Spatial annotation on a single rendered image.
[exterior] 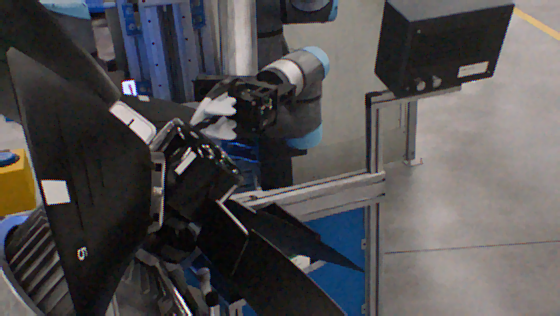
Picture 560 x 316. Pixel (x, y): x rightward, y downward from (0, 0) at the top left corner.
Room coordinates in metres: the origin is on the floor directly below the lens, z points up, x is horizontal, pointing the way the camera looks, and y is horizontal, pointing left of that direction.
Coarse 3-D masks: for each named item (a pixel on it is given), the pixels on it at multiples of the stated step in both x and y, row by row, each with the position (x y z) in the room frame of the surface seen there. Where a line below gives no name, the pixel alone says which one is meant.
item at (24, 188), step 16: (16, 160) 1.03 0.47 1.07; (0, 176) 0.99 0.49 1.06; (16, 176) 0.99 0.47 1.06; (32, 176) 1.08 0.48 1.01; (0, 192) 0.98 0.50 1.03; (16, 192) 0.99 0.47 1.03; (32, 192) 1.02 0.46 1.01; (0, 208) 0.98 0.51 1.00; (16, 208) 0.99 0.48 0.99; (32, 208) 1.00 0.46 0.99
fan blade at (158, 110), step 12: (132, 96) 1.00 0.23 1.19; (132, 108) 0.93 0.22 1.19; (144, 108) 0.94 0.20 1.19; (156, 108) 0.95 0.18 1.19; (168, 108) 0.96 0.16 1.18; (180, 108) 0.98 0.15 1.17; (192, 108) 1.01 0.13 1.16; (156, 120) 0.88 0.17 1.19; (168, 120) 0.89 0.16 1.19; (156, 132) 0.84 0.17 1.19
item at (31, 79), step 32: (32, 64) 0.46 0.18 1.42; (32, 96) 0.43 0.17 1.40; (64, 96) 0.47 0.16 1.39; (32, 128) 0.40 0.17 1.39; (64, 128) 0.44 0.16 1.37; (96, 128) 0.49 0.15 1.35; (128, 128) 0.55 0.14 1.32; (32, 160) 0.38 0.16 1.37; (64, 160) 0.42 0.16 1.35; (96, 160) 0.46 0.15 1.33; (128, 160) 0.52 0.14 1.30; (96, 192) 0.44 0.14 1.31; (128, 192) 0.50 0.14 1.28; (64, 224) 0.37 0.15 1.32; (96, 224) 0.42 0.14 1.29; (128, 224) 0.49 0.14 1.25; (64, 256) 0.35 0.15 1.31; (96, 256) 0.40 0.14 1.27; (128, 256) 0.47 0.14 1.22; (96, 288) 0.38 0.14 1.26
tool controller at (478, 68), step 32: (416, 0) 1.30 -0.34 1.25; (448, 0) 1.30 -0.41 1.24; (480, 0) 1.30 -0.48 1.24; (384, 32) 1.31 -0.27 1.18; (416, 32) 1.22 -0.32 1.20; (448, 32) 1.25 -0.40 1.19; (480, 32) 1.28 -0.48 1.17; (384, 64) 1.31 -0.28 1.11; (416, 64) 1.25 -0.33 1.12; (448, 64) 1.28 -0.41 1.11; (480, 64) 1.31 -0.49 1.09
